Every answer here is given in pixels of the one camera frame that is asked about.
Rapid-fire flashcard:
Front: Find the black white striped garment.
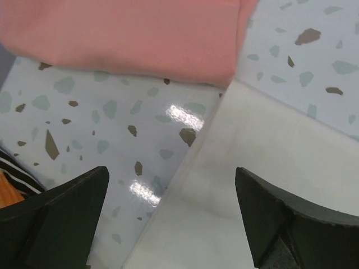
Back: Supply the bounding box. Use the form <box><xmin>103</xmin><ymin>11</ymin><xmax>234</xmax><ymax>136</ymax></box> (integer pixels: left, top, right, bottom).
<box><xmin>1</xmin><ymin>149</ymin><xmax>45</xmax><ymax>198</ymax></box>

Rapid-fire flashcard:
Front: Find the white floral print t-shirt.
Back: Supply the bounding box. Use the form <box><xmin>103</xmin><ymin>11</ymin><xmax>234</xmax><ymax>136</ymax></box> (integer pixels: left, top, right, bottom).
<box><xmin>124</xmin><ymin>82</ymin><xmax>358</xmax><ymax>268</ymax></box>

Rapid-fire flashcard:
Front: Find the folded pink t-shirt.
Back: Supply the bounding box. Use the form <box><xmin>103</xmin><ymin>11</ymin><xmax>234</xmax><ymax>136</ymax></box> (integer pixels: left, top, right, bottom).
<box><xmin>1</xmin><ymin>1</ymin><xmax>257</xmax><ymax>87</ymax></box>

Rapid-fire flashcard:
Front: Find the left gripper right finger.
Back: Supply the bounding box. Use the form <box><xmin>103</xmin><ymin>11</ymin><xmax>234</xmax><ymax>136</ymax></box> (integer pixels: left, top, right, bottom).
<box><xmin>235</xmin><ymin>168</ymin><xmax>358</xmax><ymax>268</ymax></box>

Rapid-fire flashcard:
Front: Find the folded orange tie-dye t-shirt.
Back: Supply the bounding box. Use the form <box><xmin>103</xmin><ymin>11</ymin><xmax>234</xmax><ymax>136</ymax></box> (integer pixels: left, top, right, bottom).
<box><xmin>0</xmin><ymin>171</ymin><xmax>24</xmax><ymax>208</ymax></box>

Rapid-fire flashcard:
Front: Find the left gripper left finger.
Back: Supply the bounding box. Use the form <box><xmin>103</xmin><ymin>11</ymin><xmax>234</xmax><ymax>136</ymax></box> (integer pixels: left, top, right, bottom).
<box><xmin>1</xmin><ymin>166</ymin><xmax>109</xmax><ymax>269</ymax></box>

